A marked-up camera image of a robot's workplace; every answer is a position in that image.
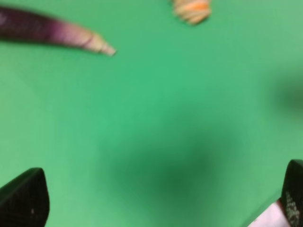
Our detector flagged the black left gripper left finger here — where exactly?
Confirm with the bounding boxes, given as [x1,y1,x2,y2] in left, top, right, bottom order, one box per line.
[0,167,50,227]

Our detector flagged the green table cloth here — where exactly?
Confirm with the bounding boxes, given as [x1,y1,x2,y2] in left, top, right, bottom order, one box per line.
[0,0,303,227]

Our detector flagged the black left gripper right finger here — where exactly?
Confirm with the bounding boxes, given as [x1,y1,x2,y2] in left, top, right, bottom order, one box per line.
[281,159,303,227]

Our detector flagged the purple bamboo shoot toy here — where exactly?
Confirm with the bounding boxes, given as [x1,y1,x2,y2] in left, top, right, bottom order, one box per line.
[0,5,116,56]

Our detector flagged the orange striped bread roll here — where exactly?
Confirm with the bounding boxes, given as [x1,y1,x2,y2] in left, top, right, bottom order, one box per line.
[171,0,212,25]

